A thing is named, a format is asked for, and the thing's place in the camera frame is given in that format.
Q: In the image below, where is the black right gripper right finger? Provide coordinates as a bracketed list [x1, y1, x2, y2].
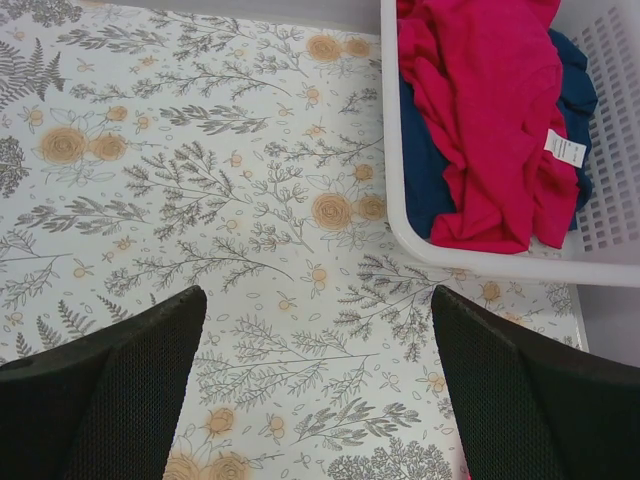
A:
[431, 286, 639, 479]

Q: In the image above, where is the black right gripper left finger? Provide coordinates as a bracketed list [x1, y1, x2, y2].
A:
[1, 286, 207, 479]

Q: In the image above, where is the white plastic laundry basket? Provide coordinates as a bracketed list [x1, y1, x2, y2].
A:
[380, 1, 639, 288]

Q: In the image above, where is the navy blue t shirt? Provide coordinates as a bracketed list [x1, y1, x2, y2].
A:
[399, 30, 598, 239]

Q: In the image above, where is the crimson red t shirt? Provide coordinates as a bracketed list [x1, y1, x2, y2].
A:
[396, 1, 579, 254]

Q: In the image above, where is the floral patterned table mat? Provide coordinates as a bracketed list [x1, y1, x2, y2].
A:
[1, 1, 584, 479]

